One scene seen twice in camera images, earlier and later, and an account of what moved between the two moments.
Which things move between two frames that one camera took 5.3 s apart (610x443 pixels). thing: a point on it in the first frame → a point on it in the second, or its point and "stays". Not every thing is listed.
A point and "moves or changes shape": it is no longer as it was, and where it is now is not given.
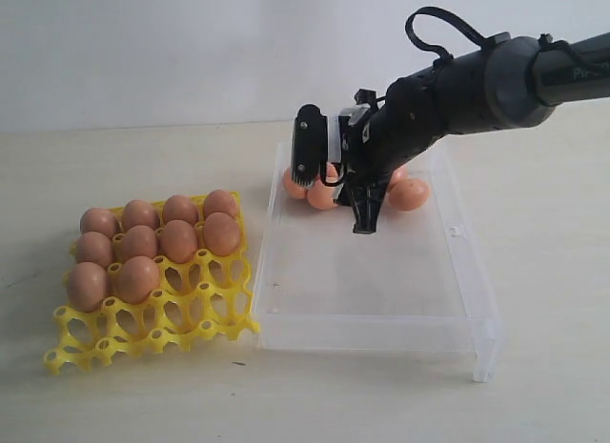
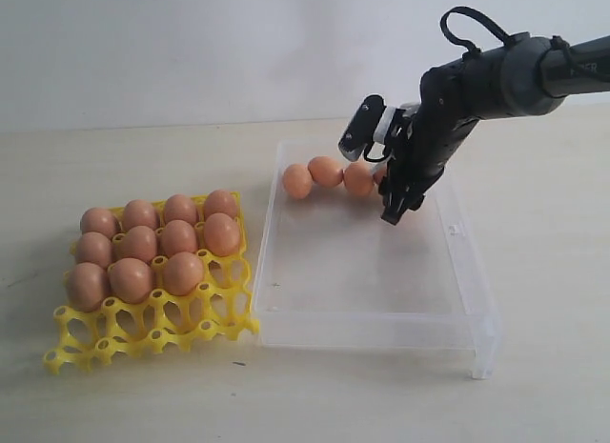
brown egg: x=179 y=208 stays
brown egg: x=221 y=233 stays
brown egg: x=87 y=286 stays
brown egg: x=332 y=176 → x=183 y=273
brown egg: x=140 y=212 stays
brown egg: x=139 y=241 stays
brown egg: x=178 y=241 stays
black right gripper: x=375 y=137 → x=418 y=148
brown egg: x=320 y=196 moves or changes shape
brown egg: x=139 y=278 moves or changes shape
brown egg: x=219 y=201 stays
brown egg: x=93 y=247 stays
